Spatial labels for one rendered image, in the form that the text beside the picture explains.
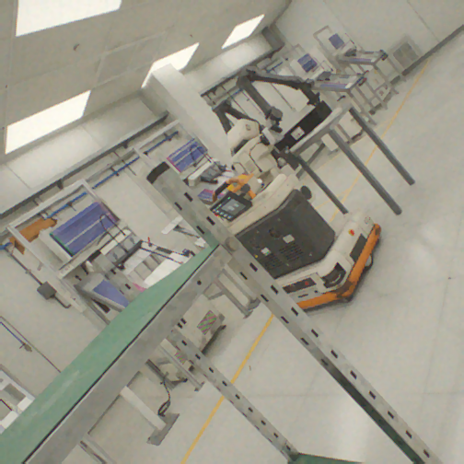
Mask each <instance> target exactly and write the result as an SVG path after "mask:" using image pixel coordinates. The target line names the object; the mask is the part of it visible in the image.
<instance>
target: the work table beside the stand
mask: <svg viewBox="0 0 464 464"><path fill-rule="evenodd" d="M347 111H349V112H350V114H351V115H352V116H353V117H354V119H355V120H356V121H357V122H358V124H359V125H360V126H361V127H362V128H363V130H364V131H365V132H366V133H367V135H368V136H369V137H370V138H371V140H372V141H373V142H374V143H375V144H376V146H377V147H378V148H379V149H380V151H381V152H382V153H383V154H384V156H385V157H386V158H387V159H388V160H389V162H390V163H391V164H392V165H393V167H394V168H395V169H396V170H397V171H398V172H399V173H400V174H401V176H402V177H403V178H404V179H405V180H406V182H407V183H408V184H409V185H410V186H411V185H413V184H414V182H415V180H414V179H413V178H412V176H411V175H410V174H409V172H408V171H407V170H406V169H405V168H404V166H403V165H402V164H401V163H400V162H399V160H398V159H397V158H396V157H395V156H394V155H393V154H392V152H391V151H390V150H389V149H388V147H387V146H386V145H385V144H384V143H383V141H382V140H381V139H380V138H379V136H378V135H377V134H376V133H375V131H374V130H373V129H372V128H371V126H370V125H369V124H368V123H367V122H366V120H365V119H364V118H363V116H362V115H361V114H360V113H359V112H358V110H357V109H356V108H355V107H354V105H353V104H352V103H351V102H350V103H349V104H348V105H346V106H345V107H344V108H343V109H341V110H340V111H339V112H338V113H336V114H335V115H334V116H333V117H331V118H330V119H329V120H328V121H326V122H325V123H324V124H322V125H321V126H320V127H319V128H318V129H317V130H316V131H315V132H314V133H312V134H311V135H310V136H308V137H307V138H306V139H305V140H303V141H302V142H301V143H300V144H299V145H297V146H296V147H295V148H293V149H292V150H291V153H292V154H293V155H294V156H295V157H296V159H297V161H298V163H299V164H300V166H301V167H302V168H303V169H304V170H305V171H306V173H307V174H308V175H309V176H310V177H311V178H312V179H313V180H314V181H315V182H316V183H317V184H318V186H319V187H320V188H321V189H322V190H323V191H324V193H325V194H326V195H327V196H328V197H329V198H330V200H331V201H332V202H333V203H334V204H335V206H336V207H337V208H338V209H339V210H340V211H341V212H342V214H343V215H345V214H347V213H349V212H348V210H347V209H346V208H345V207H344V206H343V205H342V203H341V202H340V201H339V200H338V199H337V197H336V196H335V195H334V194H333V193H332V192H331V190H330V189H329V188H328V187H327V186H326V185H325V183H324V182H323V181H322V180H321V179H320V178H319V176H318V175H317V174H316V173H315V172H314V170H313V169H312V168H311V167H310V166H309V165H308V163H307V162H306V161H305V160H304V159H303V158H302V156H300V154H301V153H303V152H304V151H305V150H307V149H308V148H309V147H310V146H312V145H313V144H315V143H316V142H317V141H318V140H319V139H320V138H321V137H323V136H324V135H325V134H328V135H329V136H330V137H331V139H332V140H333V141H334V142H335V144H336V145H337V146H338V147H339V148H340V149H341V150H342V151H343V152H344V154H345V155H346V156H347V157H348V158H349V159H350V161H351V162H352V163H353V164H354V165H355V167H356V168H357V169H358V170H359V171H360V173H361V174H362V175H363V176H364V177H365V179H366V180H367V181H368V182H369V183H370V185H371V186H372V187H373V188H374V189H375V191H376V192H377V193H378V194H379V196H380V197H381V198H382V199H383V200H384V202H385V203H386V204H387V205H388V206H389V208H390V209H391V210H392V211H393V212H394V214H395V215H399V214H401V212H402V210H401V208H400V207H399V206H398V205H397V203H396V202H395V201H394V200H393V199H392V197H391V196H390V195H389V194H388V192H387V191H386V190H385V189H384V188H383V186H382V185H381V184H380V183H379V182H378V180H377V179H376V178H375V177H374V176H373V174H372V173H371V172H370V171H369V170H368V168H367V167H366V166H365V165H364V163H363V162H362V161H361V160H360V159H359V157H358V156H357V155H356V154H355V153H354V151H353V150H352V149H351V148H350V146H348V144H346V143H345V141H344V140H343V139H342V138H341V136H340V135H339V134H338V133H337V132H336V130H335V129H334V128H333V127H334V126H335V125H336V124H337V123H338V122H339V120H340V119H341V118H342V117H343V116H344V115H345V113H346V112H347Z"/></svg>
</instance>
